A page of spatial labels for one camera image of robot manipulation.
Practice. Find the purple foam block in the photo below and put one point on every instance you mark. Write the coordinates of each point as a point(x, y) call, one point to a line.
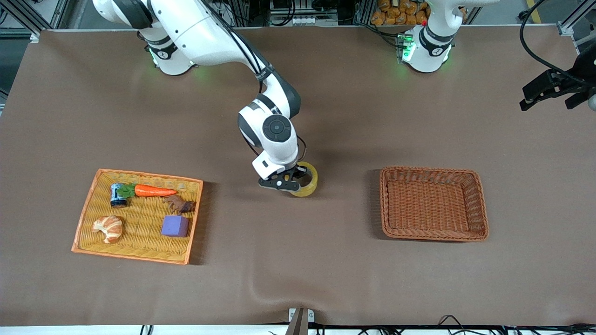
point(174, 226)

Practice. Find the orange toy carrot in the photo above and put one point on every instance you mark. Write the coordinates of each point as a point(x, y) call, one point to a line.
point(153, 190)

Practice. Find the toy croissant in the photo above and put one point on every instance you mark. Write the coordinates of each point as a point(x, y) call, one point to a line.
point(109, 228)

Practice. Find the brown toy animal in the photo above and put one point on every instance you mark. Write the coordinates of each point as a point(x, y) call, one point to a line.
point(179, 204)

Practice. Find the yellow clear tape roll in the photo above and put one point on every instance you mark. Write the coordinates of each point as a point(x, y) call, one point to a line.
point(313, 184)

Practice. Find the small blue can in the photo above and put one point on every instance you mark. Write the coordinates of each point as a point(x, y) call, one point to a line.
point(117, 199)

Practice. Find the pile of orange buns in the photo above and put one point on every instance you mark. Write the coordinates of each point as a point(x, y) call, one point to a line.
point(391, 11)

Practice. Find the aluminium frame profile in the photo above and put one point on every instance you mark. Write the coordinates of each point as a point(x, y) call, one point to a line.
point(42, 18)
point(572, 23)

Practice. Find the brown wicker basket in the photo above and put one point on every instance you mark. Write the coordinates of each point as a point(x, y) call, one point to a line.
point(428, 204)

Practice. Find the grey metal clamp bracket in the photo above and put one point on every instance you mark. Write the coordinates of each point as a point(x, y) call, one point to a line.
point(301, 318)

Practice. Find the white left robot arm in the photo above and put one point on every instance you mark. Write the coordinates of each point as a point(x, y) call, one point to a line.
point(426, 51)

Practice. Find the yellow orange wicker tray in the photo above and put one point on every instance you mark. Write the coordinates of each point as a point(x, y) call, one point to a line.
point(102, 204)

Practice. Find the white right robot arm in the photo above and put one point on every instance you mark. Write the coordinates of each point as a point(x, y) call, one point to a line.
point(195, 28)

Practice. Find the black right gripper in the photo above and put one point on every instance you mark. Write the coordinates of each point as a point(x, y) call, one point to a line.
point(299, 170)

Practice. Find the white socket strip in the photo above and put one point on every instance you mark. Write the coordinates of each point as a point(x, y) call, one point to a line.
point(307, 21)

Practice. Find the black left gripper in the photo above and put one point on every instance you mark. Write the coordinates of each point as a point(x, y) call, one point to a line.
point(579, 74)

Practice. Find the brown table cover sheet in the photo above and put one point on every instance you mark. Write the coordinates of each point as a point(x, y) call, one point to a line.
point(326, 256)

